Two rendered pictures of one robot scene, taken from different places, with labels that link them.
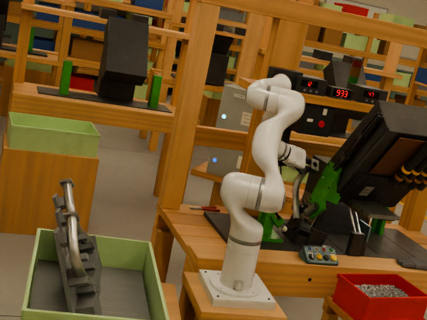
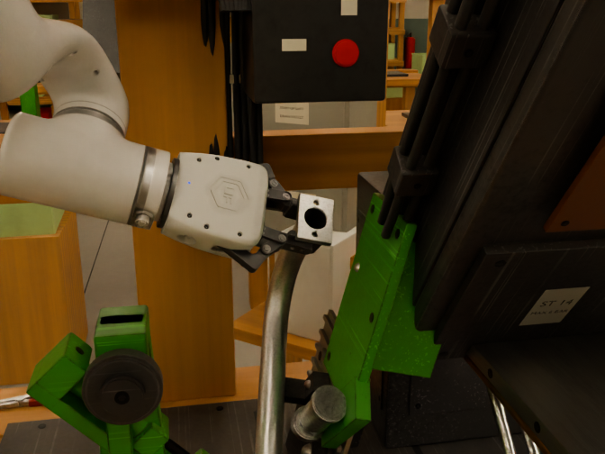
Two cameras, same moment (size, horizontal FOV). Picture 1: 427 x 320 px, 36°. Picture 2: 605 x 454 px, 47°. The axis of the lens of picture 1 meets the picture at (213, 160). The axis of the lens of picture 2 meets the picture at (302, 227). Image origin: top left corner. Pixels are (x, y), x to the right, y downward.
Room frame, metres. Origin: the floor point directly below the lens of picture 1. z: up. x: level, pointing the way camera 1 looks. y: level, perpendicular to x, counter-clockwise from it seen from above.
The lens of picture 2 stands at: (2.24, -0.58, 1.47)
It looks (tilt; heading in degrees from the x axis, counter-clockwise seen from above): 18 degrees down; 10
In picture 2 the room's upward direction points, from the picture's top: straight up
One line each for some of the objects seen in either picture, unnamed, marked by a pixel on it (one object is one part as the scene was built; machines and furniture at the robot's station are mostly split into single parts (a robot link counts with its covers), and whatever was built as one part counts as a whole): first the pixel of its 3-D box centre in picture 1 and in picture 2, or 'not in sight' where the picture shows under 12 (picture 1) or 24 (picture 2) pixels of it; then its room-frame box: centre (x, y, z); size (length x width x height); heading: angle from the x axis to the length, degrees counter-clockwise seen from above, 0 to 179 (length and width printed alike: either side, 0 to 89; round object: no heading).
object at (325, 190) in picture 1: (331, 185); (393, 298); (2.93, -0.55, 1.17); 0.13 x 0.12 x 0.20; 111
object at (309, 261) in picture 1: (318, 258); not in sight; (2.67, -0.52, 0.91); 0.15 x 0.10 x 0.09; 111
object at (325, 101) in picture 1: (330, 99); not in sight; (3.25, -0.50, 1.52); 0.90 x 0.25 x 0.04; 111
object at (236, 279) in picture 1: (239, 262); not in sight; (2.27, -0.17, 0.97); 0.19 x 0.19 x 0.18
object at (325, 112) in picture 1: (311, 117); (311, 38); (3.17, -0.42, 1.42); 0.17 x 0.12 x 0.15; 111
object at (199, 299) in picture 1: (232, 298); not in sight; (2.27, -0.17, 0.83); 0.32 x 0.32 x 0.04; 17
